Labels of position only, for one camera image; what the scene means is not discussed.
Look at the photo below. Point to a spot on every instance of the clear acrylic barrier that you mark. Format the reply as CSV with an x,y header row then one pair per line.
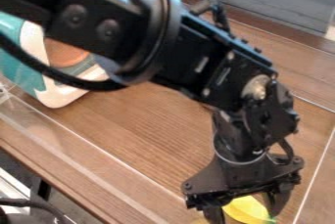
x,y
116,150

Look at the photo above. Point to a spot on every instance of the yellow toy banana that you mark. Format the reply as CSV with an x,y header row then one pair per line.
x,y
248,211

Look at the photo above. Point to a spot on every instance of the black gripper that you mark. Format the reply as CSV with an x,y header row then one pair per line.
x,y
222,182

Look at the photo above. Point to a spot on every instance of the orange microwave turntable plate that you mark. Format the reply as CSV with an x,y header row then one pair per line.
x,y
63,55

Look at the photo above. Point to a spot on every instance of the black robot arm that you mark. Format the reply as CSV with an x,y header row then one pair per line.
x,y
154,40

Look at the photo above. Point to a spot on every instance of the blue toy microwave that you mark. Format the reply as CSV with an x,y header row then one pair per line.
x,y
49,92

